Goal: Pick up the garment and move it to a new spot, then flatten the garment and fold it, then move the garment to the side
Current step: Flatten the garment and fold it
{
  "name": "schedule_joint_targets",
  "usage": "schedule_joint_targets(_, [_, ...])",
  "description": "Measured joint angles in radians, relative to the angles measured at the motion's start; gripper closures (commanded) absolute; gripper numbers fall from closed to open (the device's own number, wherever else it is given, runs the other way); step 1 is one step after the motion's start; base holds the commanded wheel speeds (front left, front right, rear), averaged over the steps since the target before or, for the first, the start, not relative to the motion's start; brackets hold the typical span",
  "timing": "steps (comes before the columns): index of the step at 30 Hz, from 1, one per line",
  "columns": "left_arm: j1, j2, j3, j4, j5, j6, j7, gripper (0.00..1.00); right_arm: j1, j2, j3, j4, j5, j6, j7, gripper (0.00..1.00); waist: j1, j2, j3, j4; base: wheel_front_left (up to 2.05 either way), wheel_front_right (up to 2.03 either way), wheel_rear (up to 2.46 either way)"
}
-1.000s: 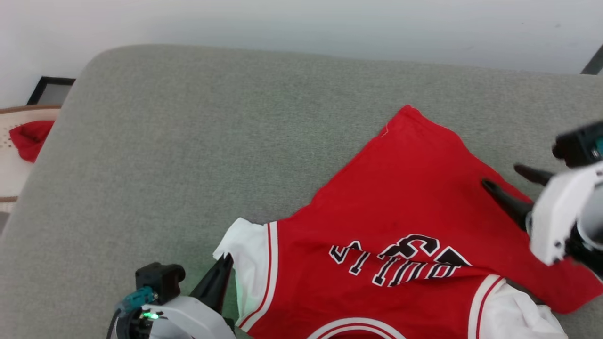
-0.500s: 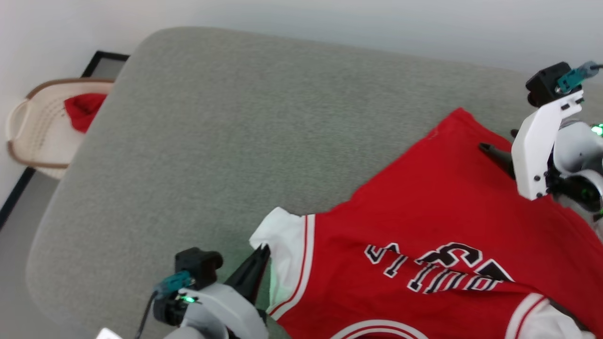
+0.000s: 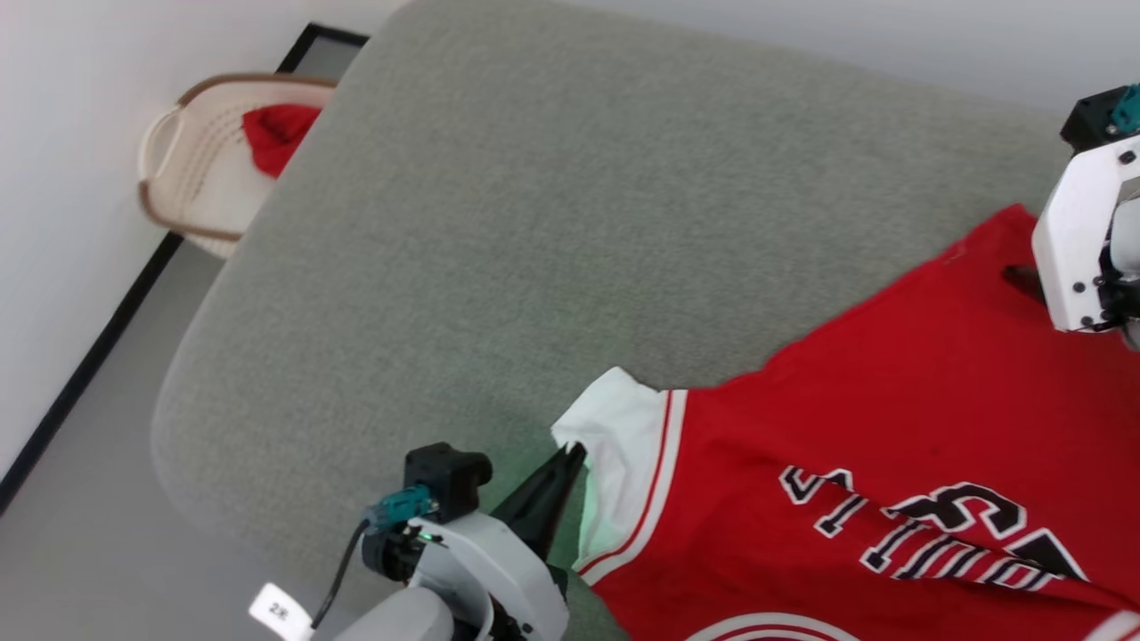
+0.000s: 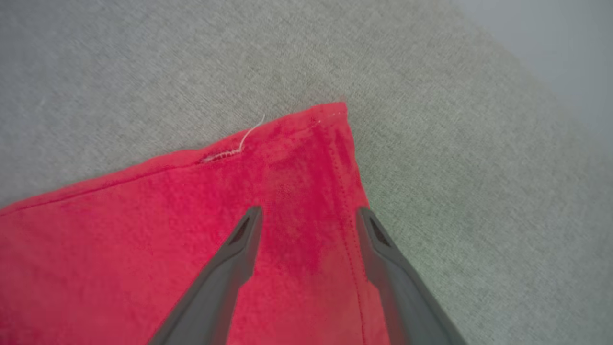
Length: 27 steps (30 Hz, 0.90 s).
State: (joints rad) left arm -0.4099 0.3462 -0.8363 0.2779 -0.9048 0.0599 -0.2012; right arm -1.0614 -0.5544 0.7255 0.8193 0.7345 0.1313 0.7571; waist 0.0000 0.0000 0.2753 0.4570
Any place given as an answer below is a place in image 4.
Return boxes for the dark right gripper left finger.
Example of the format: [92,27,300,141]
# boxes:
[148,206,264,345]

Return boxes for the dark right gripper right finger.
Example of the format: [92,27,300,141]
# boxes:
[356,207,467,345]

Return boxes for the red and white shirt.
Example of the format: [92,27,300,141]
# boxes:
[0,101,391,345]

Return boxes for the grey fabric sofa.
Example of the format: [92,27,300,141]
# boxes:
[0,0,613,345]

